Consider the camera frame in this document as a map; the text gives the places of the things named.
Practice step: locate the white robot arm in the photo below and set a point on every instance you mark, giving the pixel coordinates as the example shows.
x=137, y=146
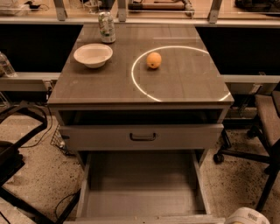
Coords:
x=245, y=215

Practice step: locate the grey drawer cabinet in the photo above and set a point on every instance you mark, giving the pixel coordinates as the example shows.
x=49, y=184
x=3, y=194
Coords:
x=187, y=88

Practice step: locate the orange fruit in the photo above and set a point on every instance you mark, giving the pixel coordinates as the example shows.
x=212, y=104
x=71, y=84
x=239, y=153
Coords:
x=154, y=60

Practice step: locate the white bowl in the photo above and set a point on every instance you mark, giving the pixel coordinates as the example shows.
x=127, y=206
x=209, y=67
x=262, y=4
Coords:
x=93, y=55

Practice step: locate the green white soda can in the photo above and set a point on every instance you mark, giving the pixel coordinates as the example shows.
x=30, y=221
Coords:
x=107, y=27

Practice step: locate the black chair left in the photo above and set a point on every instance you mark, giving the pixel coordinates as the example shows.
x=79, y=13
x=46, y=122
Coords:
x=11, y=161

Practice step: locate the black office chair right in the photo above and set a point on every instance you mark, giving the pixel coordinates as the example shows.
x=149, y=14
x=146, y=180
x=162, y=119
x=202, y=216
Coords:
x=268, y=132

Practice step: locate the plastic water bottle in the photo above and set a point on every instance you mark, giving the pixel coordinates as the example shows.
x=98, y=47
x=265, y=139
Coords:
x=6, y=68

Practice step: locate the top drawer with handle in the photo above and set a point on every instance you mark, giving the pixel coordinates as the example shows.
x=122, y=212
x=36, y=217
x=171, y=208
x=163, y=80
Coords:
x=140, y=137

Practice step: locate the wire basket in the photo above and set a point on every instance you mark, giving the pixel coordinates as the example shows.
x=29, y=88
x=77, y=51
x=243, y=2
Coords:
x=58, y=142

